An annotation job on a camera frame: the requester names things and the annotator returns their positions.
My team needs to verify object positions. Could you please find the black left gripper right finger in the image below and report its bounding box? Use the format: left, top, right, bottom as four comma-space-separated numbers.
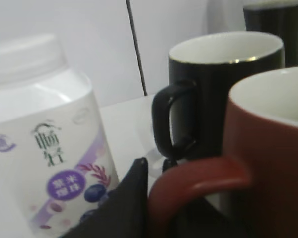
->
178, 197, 254, 238

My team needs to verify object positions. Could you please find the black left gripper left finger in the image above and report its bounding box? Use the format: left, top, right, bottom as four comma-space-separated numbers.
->
63, 157, 148, 238

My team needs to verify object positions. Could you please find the red mug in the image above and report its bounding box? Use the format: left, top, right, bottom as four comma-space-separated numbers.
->
147, 67, 298, 238

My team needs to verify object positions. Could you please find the black mug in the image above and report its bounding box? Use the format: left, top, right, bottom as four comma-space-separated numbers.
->
151, 31, 285, 160

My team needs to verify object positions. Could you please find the white yogurt bottle purple label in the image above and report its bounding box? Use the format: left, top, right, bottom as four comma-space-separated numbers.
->
0, 34, 119, 238

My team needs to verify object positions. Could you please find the cola bottle red label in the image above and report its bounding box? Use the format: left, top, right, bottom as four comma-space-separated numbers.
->
242, 0, 298, 67

